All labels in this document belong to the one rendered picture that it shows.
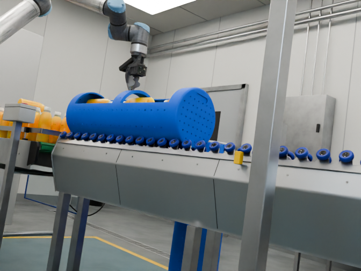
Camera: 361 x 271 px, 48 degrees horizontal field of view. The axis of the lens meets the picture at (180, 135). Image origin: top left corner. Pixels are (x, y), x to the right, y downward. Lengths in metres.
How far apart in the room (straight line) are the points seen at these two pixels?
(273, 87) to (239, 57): 5.07
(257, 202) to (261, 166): 0.10
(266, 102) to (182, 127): 0.63
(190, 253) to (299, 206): 0.52
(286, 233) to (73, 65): 6.14
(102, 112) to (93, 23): 5.48
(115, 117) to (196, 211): 0.67
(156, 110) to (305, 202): 0.81
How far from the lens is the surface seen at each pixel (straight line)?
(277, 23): 1.30
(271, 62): 1.27
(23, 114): 2.49
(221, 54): 6.59
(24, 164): 2.56
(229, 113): 6.08
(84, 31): 7.44
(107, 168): 2.06
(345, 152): 1.39
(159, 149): 1.83
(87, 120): 2.25
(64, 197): 2.43
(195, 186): 1.65
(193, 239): 1.70
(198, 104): 1.86
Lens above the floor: 0.84
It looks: 5 degrees up
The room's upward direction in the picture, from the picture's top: 8 degrees clockwise
